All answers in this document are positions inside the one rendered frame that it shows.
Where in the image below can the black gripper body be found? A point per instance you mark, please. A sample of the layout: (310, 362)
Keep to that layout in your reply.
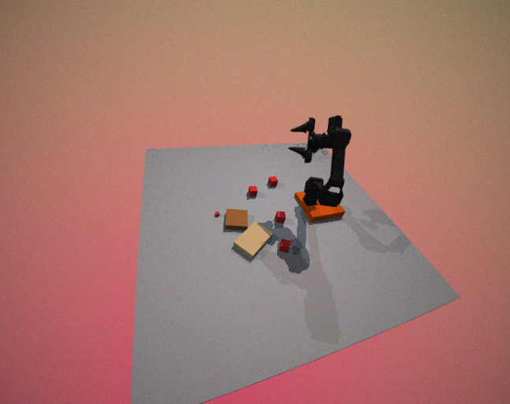
(317, 140)

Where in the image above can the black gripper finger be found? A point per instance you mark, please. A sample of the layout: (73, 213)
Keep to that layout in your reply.
(300, 150)
(300, 128)

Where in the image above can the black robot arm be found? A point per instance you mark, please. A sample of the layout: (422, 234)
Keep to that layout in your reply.
(338, 140)

